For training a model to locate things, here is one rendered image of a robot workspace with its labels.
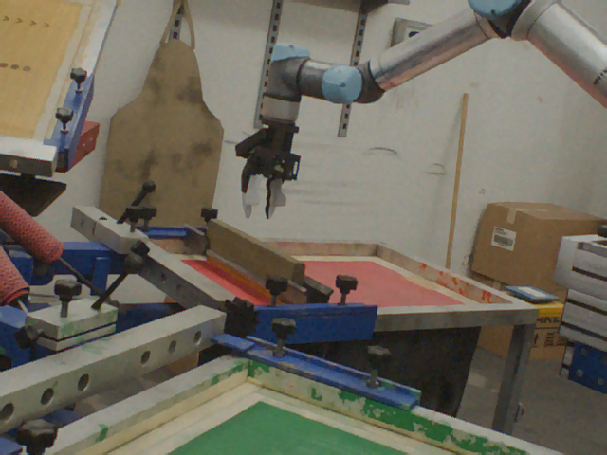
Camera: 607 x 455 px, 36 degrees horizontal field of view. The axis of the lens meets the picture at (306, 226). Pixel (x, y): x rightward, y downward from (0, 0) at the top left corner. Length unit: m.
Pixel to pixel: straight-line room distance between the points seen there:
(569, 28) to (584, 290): 0.48
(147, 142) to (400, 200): 1.51
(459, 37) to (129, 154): 2.33
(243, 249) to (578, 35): 0.82
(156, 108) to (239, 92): 0.43
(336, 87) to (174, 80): 2.25
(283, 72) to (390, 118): 2.89
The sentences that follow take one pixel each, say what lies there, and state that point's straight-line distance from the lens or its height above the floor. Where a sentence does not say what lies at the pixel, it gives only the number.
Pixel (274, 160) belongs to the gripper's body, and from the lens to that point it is 1.90.
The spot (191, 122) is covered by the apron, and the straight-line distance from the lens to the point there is 4.07.
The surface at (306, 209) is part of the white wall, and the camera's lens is 4.55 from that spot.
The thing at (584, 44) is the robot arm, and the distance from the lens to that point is 1.64.
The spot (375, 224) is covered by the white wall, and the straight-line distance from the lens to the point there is 4.84.
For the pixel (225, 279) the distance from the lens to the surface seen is 2.05.
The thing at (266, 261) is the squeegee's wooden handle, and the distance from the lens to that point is 1.93.
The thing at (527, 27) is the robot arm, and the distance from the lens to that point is 1.67.
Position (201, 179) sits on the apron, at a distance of 4.17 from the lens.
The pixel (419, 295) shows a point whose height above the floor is 0.95.
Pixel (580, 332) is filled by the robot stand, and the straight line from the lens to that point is 1.81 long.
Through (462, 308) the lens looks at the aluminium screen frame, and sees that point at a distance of 2.03.
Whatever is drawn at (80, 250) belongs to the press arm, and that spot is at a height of 1.04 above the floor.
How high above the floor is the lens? 1.48
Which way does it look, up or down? 11 degrees down
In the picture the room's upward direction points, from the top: 10 degrees clockwise
